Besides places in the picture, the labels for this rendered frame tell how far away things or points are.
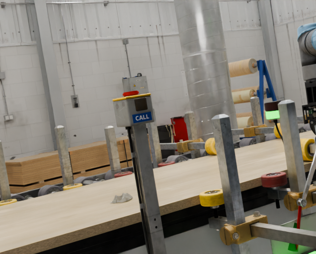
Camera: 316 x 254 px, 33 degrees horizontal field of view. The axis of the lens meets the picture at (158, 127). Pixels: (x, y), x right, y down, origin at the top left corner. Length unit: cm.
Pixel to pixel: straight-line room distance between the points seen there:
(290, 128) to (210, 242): 43
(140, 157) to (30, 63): 790
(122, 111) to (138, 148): 10
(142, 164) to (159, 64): 933
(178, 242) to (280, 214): 42
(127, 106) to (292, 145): 56
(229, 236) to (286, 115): 39
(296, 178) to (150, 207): 50
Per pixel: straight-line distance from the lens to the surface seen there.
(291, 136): 160
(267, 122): 910
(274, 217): 187
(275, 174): 177
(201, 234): 168
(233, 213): 147
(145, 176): 130
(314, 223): 167
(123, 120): 128
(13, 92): 895
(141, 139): 129
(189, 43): 575
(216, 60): 572
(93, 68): 970
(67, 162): 239
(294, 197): 161
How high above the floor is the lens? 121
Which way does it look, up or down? 3 degrees down
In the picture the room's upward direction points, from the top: 9 degrees counter-clockwise
